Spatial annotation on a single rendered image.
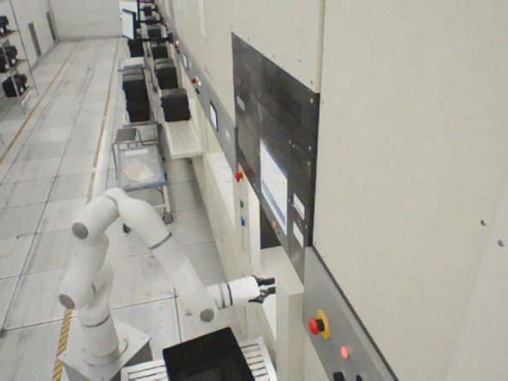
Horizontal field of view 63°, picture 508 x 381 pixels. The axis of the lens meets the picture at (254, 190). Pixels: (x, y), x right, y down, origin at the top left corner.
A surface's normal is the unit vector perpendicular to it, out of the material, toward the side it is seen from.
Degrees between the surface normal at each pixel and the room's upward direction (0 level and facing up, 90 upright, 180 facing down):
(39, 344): 0
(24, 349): 0
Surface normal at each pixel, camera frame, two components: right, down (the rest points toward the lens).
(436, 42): -0.97, 0.15
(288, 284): -0.03, -0.87
